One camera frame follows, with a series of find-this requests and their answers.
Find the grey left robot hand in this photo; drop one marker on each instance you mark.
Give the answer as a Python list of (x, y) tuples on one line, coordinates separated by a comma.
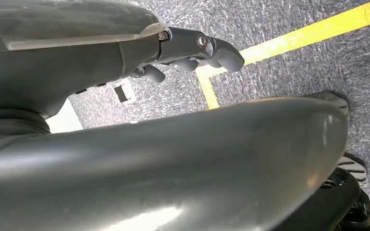
[(60, 63)]

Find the white panel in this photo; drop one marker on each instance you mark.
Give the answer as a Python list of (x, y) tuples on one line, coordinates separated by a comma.
[(64, 120)]

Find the floor socket plate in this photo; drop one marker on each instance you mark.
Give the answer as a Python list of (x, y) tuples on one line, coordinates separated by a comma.
[(122, 93)]

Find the yellow floor tape line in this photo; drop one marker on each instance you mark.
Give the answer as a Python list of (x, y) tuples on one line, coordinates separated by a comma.
[(300, 35)]

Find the ribbed grey left arm sleeve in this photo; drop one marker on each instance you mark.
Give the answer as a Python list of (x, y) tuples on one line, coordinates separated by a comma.
[(9, 126)]

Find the black robot leg joint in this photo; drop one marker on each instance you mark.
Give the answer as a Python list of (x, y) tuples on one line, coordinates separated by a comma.
[(338, 204)]

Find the smooth grey robot leg shell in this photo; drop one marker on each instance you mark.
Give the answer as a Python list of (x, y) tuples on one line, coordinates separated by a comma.
[(172, 165)]

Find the black ribbed robot foot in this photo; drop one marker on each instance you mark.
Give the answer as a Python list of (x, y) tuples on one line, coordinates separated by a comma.
[(352, 167)]

